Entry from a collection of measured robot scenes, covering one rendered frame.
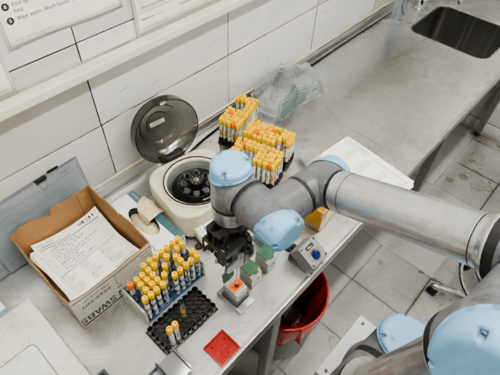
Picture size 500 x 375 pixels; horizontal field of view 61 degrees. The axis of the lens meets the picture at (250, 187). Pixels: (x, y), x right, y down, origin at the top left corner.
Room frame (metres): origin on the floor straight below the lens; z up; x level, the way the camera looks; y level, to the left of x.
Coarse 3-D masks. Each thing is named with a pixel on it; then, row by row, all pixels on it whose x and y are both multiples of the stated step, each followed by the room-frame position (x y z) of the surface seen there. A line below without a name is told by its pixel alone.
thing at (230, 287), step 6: (234, 276) 0.55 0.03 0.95; (228, 282) 0.53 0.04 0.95; (234, 282) 0.53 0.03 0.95; (240, 282) 0.53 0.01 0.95; (228, 288) 0.51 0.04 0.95; (234, 288) 0.51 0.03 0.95; (240, 288) 0.52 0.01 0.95; (246, 288) 0.52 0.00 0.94; (228, 294) 0.51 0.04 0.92; (234, 294) 0.50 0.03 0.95; (240, 294) 0.51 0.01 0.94; (234, 300) 0.50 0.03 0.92
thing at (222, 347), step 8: (216, 336) 0.41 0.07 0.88; (224, 336) 0.42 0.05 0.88; (208, 344) 0.39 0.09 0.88; (216, 344) 0.39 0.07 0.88; (224, 344) 0.39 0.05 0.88; (232, 344) 0.40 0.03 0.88; (208, 352) 0.37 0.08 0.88; (216, 352) 0.38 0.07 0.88; (224, 352) 0.38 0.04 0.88; (232, 352) 0.38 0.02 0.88; (216, 360) 0.35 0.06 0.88; (224, 360) 0.36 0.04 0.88
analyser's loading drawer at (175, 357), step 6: (174, 348) 0.36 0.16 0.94; (174, 354) 0.35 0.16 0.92; (180, 354) 0.35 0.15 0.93; (162, 360) 0.34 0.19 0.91; (168, 360) 0.34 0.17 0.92; (174, 360) 0.34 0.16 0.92; (180, 360) 0.34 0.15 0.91; (186, 360) 0.33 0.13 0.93; (156, 366) 0.31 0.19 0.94; (162, 366) 0.32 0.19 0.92; (168, 366) 0.32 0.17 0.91; (174, 366) 0.32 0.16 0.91; (180, 366) 0.33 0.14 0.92; (186, 366) 0.33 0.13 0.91; (150, 372) 0.31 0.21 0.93; (156, 372) 0.31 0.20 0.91; (162, 372) 0.30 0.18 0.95; (168, 372) 0.31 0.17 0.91; (174, 372) 0.31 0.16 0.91; (180, 372) 0.31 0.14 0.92; (186, 372) 0.31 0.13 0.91
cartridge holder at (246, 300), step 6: (222, 288) 0.55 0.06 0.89; (222, 294) 0.52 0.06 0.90; (246, 294) 0.52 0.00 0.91; (228, 300) 0.51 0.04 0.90; (240, 300) 0.50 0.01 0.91; (246, 300) 0.51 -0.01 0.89; (252, 300) 0.51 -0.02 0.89; (234, 306) 0.49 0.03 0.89; (240, 306) 0.50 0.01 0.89; (246, 306) 0.50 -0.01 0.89; (240, 312) 0.48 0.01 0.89
